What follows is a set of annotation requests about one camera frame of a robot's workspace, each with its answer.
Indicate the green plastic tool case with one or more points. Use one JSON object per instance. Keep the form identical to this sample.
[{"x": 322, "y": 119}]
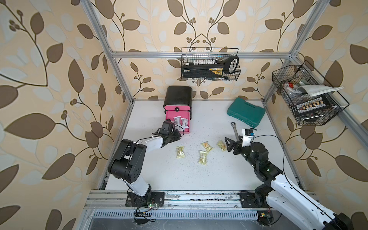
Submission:
[{"x": 246, "y": 112}]

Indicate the right wire basket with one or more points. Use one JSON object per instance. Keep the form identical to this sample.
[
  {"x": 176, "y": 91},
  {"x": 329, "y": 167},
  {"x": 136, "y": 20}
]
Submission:
[{"x": 287, "y": 79}]

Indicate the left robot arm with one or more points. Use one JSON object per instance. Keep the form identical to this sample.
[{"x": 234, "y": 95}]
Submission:
[{"x": 127, "y": 162}]

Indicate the pink drawer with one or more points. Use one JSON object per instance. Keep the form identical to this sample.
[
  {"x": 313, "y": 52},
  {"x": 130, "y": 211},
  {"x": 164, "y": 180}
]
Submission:
[
  {"x": 177, "y": 108},
  {"x": 185, "y": 114}
]

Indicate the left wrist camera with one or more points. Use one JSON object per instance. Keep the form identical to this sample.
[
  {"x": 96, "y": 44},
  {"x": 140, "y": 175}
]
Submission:
[{"x": 167, "y": 127}]

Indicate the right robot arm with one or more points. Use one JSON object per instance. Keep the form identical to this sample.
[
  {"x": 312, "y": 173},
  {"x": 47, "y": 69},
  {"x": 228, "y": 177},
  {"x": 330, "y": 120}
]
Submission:
[{"x": 280, "y": 193}]

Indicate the back wire basket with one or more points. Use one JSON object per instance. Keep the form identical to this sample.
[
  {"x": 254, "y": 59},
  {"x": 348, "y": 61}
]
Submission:
[{"x": 228, "y": 57}]

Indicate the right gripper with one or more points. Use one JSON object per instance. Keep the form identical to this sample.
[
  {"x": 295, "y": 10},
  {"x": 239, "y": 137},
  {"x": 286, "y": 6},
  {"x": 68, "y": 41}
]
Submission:
[{"x": 238, "y": 145}]

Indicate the wire basket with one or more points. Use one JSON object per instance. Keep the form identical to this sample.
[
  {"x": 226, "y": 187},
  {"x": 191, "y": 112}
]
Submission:
[
  {"x": 287, "y": 79},
  {"x": 228, "y": 57}
]

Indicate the white cookie packet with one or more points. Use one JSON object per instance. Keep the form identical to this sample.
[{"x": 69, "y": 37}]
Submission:
[
  {"x": 177, "y": 120},
  {"x": 185, "y": 122}
]

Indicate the yellow cookie packet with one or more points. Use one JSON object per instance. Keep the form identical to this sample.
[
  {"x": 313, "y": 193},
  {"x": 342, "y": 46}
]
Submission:
[
  {"x": 207, "y": 146},
  {"x": 180, "y": 152},
  {"x": 203, "y": 157},
  {"x": 222, "y": 145}
]

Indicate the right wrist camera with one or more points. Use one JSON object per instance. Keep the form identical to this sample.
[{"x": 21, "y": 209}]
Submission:
[{"x": 247, "y": 136}]

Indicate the black drawer cabinet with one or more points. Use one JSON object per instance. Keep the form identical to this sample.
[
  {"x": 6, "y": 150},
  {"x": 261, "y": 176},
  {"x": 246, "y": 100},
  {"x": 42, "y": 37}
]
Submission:
[{"x": 178, "y": 95}]

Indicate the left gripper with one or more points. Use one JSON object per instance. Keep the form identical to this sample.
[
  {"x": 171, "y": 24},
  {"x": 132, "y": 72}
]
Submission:
[{"x": 178, "y": 135}]

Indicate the silver ratchet wrench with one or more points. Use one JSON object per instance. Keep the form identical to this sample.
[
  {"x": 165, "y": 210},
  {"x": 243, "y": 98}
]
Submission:
[{"x": 233, "y": 124}]

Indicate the yellow cookie packet top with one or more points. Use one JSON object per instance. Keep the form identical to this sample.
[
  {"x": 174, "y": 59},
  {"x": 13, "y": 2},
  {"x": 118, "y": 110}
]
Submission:
[{"x": 207, "y": 146}]

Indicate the socket set in basket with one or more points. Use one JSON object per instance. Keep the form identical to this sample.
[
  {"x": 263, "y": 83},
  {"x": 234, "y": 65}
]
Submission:
[{"x": 312, "y": 106}]

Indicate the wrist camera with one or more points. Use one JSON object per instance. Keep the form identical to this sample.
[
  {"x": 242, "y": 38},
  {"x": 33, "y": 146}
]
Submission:
[
  {"x": 167, "y": 127},
  {"x": 247, "y": 136}
]

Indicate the black yellow tool box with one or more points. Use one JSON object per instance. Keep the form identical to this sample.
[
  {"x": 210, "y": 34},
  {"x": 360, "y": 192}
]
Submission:
[{"x": 209, "y": 71}]

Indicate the white paper in basket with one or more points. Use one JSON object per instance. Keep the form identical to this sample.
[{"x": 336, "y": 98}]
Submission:
[{"x": 316, "y": 90}]

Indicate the pink top drawer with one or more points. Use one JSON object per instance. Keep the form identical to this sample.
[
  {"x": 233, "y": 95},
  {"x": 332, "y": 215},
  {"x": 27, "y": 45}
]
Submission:
[{"x": 177, "y": 108}]

